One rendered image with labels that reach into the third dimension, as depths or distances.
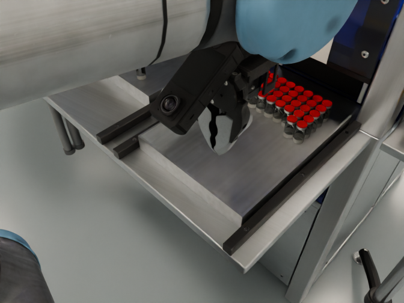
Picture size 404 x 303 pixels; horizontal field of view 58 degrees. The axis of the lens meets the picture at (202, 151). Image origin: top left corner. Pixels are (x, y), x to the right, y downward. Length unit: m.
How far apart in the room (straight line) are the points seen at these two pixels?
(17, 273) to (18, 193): 1.49
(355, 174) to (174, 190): 0.43
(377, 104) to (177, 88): 0.47
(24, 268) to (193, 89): 0.29
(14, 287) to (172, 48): 0.36
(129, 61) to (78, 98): 0.73
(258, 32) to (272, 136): 0.59
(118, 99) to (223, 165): 0.31
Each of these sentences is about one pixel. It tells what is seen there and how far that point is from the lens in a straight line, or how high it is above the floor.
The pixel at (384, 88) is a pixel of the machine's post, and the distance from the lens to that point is 0.76.
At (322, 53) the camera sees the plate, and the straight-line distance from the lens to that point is 0.78.
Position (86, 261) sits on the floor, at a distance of 1.64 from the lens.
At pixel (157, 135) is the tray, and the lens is 0.74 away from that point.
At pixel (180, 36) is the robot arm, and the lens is 0.16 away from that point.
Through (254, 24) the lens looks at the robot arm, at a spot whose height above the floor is 1.32.
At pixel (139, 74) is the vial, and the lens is 0.89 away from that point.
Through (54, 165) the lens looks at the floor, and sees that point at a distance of 2.01.
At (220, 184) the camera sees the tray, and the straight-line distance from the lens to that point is 0.66.
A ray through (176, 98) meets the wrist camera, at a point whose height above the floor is 1.16.
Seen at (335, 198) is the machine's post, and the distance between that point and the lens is 0.98.
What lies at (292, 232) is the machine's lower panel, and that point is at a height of 0.41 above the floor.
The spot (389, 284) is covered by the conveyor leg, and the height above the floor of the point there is 0.27.
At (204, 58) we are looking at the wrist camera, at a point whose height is 1.18.
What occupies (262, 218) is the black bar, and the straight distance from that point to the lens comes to 0.60.
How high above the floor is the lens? 1.40
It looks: 46 degrees down
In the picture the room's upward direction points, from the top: straight up
